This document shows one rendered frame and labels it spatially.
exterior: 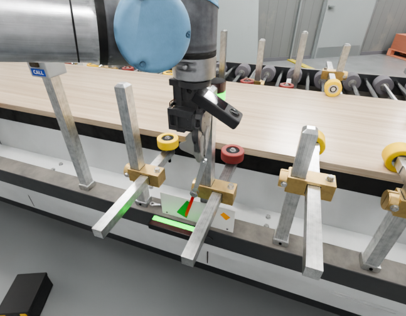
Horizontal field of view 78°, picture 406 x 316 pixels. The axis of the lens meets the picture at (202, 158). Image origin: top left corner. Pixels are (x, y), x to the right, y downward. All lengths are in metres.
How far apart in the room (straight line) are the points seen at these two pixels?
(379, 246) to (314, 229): 0.30
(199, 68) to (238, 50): 4.82
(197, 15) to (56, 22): 0.25
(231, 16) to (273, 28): 1.13
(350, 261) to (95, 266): 1.35
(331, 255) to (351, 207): 0.22
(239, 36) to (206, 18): 4.85
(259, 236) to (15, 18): 0.79
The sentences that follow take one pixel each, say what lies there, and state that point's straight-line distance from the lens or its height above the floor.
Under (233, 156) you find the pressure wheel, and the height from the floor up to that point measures 0.90.
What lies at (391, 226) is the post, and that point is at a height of 0.88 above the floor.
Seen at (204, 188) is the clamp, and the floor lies 0.86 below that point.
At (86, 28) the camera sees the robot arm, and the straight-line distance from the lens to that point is 0.31.
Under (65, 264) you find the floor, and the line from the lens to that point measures 1.82.
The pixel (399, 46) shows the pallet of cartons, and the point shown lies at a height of 0.23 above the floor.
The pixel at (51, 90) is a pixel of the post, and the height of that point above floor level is 1.11.
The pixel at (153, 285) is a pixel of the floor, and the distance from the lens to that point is 1.59.
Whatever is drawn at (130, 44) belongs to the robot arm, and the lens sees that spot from 0.30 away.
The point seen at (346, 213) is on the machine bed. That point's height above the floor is 0.70.
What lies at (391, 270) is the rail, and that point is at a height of 0.70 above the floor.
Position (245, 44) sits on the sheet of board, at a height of 0.45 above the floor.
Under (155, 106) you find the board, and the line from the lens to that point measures 1.24.
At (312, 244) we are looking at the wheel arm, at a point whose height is 0.96.
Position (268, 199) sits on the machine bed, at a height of 0.68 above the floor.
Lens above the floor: 1.37
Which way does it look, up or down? 34 degrees down
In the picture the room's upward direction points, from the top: straight up
